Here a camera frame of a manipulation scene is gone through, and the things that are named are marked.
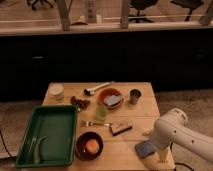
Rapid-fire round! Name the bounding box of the blue sponge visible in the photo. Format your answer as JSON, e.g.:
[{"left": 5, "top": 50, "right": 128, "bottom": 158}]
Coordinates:
[{"left": 135, "top": 140, "right": 156, "bottom": 159}]

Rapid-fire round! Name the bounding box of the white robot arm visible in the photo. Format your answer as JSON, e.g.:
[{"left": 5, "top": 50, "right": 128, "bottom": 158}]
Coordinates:
[{"left": 143, "top": 108, "right": 213, "bottom": 164}]

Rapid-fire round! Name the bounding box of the green plastic cup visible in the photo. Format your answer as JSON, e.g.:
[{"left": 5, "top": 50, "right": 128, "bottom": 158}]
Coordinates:
[{"left": 96, "top": 106, "right": 108, "bottom": 122}]

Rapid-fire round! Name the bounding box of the metal cup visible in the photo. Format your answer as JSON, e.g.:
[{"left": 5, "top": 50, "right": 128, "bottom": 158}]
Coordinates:
[{"left": 129, "top": 89, "right": 142, "bottom": 105}]

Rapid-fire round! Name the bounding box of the orange bowl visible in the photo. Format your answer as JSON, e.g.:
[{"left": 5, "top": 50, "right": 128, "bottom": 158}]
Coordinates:
[{"left": 98, "top": 88, "right": 124, "bottom": 109}]

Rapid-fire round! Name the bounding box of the grey cloth in bowl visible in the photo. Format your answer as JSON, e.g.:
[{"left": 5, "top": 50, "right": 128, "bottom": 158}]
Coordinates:
[{"left": 104, "top": 95, "right": 122, "bottom": 106}]

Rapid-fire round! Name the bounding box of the dark brown dried food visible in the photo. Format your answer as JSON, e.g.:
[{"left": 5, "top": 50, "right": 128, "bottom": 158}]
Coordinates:
[{"left": 70, "top": 96, "right": 90, "bottom": 110}]

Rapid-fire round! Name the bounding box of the metal fork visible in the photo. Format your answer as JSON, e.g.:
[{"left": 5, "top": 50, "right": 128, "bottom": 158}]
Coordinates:
[{"left": 81, "top": 121, "right": 112, "bottom": 127}]

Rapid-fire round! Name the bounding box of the dark eraser block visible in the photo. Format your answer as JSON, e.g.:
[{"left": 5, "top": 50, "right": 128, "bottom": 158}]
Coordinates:
[{"left": 109, "top": 121, "right": 132, "bottom": 136}]

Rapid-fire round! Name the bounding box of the white lidded jar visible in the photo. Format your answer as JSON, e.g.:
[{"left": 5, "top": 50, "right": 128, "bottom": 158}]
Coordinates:
[{"left": 48, "top": 84, "right": 64, "bottom": 100}]

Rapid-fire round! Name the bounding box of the orange fruit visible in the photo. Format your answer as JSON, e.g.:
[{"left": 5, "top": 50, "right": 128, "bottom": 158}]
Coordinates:
[{"left": 86, "top": 139, "right": 100, "bottom": 154}]

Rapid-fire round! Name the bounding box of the dark brown bowl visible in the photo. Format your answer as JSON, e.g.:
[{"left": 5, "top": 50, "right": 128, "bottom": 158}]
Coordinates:
[{"left": 76, "top": 132, "right": 103, "bottom": 161}]

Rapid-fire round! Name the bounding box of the green plastic tray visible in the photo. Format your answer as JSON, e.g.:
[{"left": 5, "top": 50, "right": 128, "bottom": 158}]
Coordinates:
[{"left": 16, "top": 105, "right": 77, "bottom": 168}]

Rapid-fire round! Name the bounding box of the black office chair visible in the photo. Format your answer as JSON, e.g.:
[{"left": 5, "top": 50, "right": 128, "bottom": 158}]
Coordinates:
[
  {"left": 26, "top": 0, "right": 53, "bottom": 11},
  {"left": 129, "top": 0, "right": 158, "bottom": 23},
  {"left": 171, "top": 0, "right": 203, "bottom": 21}
]

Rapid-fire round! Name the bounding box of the green vegetable in tray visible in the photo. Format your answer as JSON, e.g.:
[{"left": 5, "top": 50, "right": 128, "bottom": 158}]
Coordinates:
[{"left": 33, "top": 136, "right": 47, "bottom": 164}]

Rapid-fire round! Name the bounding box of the black office chair left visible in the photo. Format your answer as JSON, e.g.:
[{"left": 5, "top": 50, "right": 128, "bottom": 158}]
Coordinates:
[{"left": 26, "top": 0, "right": 53, "bottom": 11}]

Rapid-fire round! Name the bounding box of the black office chair right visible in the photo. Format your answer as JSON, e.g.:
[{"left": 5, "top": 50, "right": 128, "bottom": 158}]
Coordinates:
[{"left": 171, "top": 0, "right": 203, "bottom": 21}]

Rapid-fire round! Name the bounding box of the black cable right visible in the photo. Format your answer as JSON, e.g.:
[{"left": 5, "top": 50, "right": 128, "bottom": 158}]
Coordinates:
[{"left": 169, "top": 141, "right": 195, "bottom": 171}]

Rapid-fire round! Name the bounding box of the black cable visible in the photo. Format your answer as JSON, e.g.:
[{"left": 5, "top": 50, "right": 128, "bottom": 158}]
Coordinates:
[
  {"left": 169, "top": 141, "right": 195, "bottom": 171},
  {"left": 0, "top": 129, "right": 17, "bottom": 162}
]

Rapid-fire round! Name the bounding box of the black cable left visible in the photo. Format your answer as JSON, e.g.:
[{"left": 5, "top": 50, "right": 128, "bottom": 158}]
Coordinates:
[{"left": 0, "top": 129, "right": 17, "bottom": 162}]

